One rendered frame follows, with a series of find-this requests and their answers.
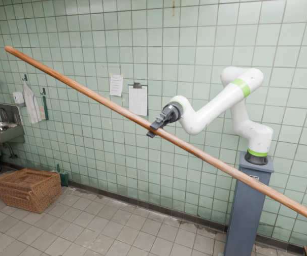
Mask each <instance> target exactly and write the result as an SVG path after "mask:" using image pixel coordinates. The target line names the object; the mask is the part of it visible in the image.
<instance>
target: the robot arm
mask: <svg viewBox="0 0 307 256"><path fill-rule="evenodd" d="M220 80H221V82H222V85H223V87H224V89H223V90H222V91H221V92H220V93H219V94H218V95H217V96H216V97H215V98H213V99H212V100H211V101H210V102H209V103H207V104H206V105H205V106H203V107H202V108H200V109H199V110H198V111H197V112H195V111H194V110H193V108H192V107H191V105H190V103H189V102H188V100H187V99H186V98H185V97H184V96H181V95H177V96H175V97H173V98H172V99H171V100H170V102H169V103H168V104H167V105H165V106H164V107H163V109H162V112H161V113H160V116H159V117H158V116H157V117H156V120H155V121H154V122H153V123H152V124H151V125H150V127H151V128H152V129H154V130H158V129H159V128H162V129H164V126H166V125H167V124H169V123H173V122H176V121H179V123H180V124H181V126H182V127H183V129H184V131H185V132H186V133H187V134H189V135H192V136H195V135H198V134H200V133H201V132H202V131H203V130H204V129H205V128H206V127H207V126H208V125H209V124H210V123H211V122H212V121H213V120H214V119H216V118H217V117H218V116H219V115H221V114H222V113H223V112H225V111H226V110H228V109H229V108H230V111H231V118H232V129H233V131H234V133H235V134H237V135H239V136H241V137H243V138H245V139H247V140H248V141H249V144H248V150H247V153H246V154H245V157H244V158H245V160H246V161H247V162H249V163H251V164H254V165H259V166H263V165H267V164H268V159H267V154H268V152H269V149H270V145H271V140H272V136H273V133H274V132H273V129H272V128H270V127H268V126H265V125H262V124H259V123H255V122H253V121H251V120H250V119H249V117H248V114H247V110H246V107H245V102H244V98H245V97H247V96H248V95H250V94H251V93H252V92H254V91H255V90H256V89H258V88H259V87H260V86H261V85H262V83H263V80H264V76H263V73H262V72H261V71H260V70H259V69H255V68H248V69H244V68H237V67H227V68H225V69H224V70H223V71H222V73H221V75H220ZM146 135H147V136H149V137H150V138H152V139H153V138H154V137H155V136H158V135H156V134H155V133H153V132H151V131H148V132H147V134H146Z"/></svg>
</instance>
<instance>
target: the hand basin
mask: <svg viewBox="0 0 307 256"><path fill-rule="evenodd" d="M0 117H1V121H0V143H2V145H3V148H4V149H5V148H9V146H8V144H9V145H10V142H18V143H25V139H24V135H25V133H24V129H23V125H22V120H21V116H20V112H19V108H18V107H17V106H14V105H7V104H0ZM10 147H11V145H10ZM11 150H12V147H11ZM9 151H10V148H9ZM12 153H13V150H12ZM0 155H1V151H0ZM9 158H12V159H14V158H18V155H16V154H14V153H13V155H12V154H11V151H10V157H9Z"/></svg>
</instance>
